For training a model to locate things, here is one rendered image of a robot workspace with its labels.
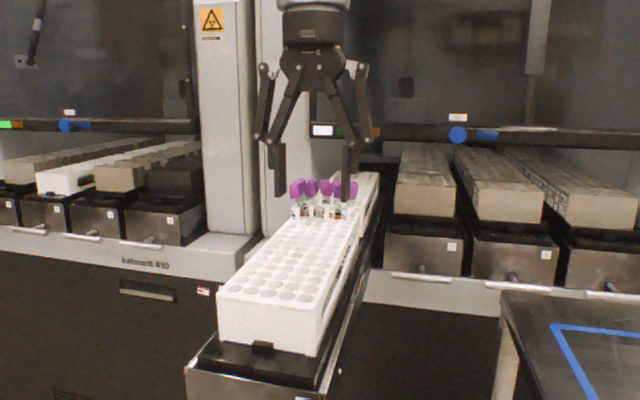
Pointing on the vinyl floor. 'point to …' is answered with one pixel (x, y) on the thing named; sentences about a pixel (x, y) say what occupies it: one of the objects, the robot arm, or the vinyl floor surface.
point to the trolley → (566, 348)
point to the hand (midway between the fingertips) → (312, 178)
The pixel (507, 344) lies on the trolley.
